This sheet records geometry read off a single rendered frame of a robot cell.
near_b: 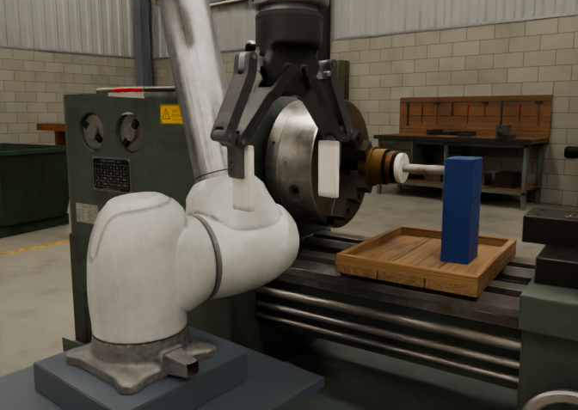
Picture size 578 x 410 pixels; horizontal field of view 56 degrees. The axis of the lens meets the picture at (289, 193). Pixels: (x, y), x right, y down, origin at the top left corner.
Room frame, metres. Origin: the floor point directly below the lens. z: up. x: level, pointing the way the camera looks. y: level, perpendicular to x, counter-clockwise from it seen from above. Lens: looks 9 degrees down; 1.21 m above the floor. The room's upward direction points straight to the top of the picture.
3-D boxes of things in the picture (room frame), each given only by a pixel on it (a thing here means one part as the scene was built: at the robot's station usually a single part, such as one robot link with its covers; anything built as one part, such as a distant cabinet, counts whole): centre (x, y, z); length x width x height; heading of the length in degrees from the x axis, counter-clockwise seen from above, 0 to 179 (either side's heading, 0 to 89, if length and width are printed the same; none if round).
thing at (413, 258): (1.20, -0.32, 0.89); 0.36 x 0.30 x 0.04; 147
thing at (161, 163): (1.55, 0.26, 1.06); 0.59 x 0.48 x 0.39; 57
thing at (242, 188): (0.57, 0.05, 1.14); 0.03 x 0.01 x 0.07; 44
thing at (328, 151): (0.67, -0.05, 1.14); 0.03 x 0.01 x 0.07; 44
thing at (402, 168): (1.21, -0.31, 1.08); 0.13 x 0.07 x 0.07; 57
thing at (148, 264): (0.86, 0.24, 0.97); 0.18 x 0.16 x 0.22; 131
